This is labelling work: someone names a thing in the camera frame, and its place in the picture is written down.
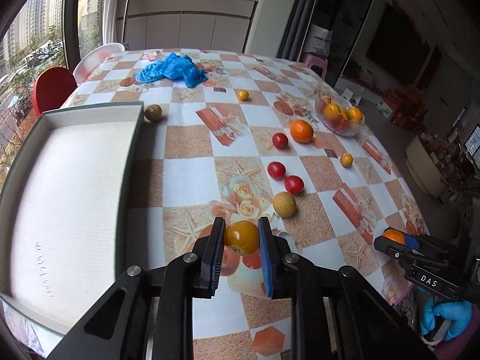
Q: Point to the tan longan fruit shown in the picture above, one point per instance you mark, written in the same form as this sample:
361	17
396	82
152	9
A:
284	204

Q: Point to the red chair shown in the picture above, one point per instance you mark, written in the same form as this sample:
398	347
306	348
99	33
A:
52	90

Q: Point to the black television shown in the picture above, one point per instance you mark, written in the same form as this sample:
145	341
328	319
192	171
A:
397	48

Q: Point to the checkered printed tablecloth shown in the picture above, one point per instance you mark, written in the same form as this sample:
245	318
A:
232	150

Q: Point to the yellow cherry tomato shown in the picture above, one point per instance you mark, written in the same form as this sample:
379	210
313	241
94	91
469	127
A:
242	95
346	160
242	238

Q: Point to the large orange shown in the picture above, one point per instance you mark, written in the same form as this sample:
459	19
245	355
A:
332	111
302	131

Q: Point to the person's right hand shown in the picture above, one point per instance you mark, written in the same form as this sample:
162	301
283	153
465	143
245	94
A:
450	315

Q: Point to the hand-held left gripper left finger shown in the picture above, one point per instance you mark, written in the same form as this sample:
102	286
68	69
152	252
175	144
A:
217	257

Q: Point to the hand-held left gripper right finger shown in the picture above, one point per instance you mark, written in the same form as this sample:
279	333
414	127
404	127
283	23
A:
266	260

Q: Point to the red gift boxes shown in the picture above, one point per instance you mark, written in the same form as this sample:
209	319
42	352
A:
407	107

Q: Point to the pink plastic stool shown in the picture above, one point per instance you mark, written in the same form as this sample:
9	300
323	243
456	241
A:
315	63

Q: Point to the metal pole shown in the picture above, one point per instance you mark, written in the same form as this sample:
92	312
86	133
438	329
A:
128	11

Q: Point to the curved white low cabinet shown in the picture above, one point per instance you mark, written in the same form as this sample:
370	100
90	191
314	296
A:
431	172

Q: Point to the small orange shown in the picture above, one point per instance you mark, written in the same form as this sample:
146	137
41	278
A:
393	237

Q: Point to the small white step stool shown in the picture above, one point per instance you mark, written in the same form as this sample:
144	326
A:
350	96

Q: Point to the clear glass bowl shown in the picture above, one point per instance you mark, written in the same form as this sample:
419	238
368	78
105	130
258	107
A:
345	132

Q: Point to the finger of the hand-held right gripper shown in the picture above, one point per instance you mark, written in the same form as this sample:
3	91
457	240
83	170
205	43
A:
390	248
412	242

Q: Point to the white green carton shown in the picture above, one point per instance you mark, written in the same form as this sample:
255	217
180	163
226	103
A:
384	107

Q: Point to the white printed bag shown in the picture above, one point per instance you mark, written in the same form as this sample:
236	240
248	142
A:
318	41

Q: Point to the blue crumpled plastic bag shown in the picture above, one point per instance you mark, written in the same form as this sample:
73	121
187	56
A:
172	69

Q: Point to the white chair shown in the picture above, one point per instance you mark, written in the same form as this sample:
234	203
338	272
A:
99	54

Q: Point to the greenish brown round fruit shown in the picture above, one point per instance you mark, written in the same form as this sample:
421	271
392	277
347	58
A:
153	112

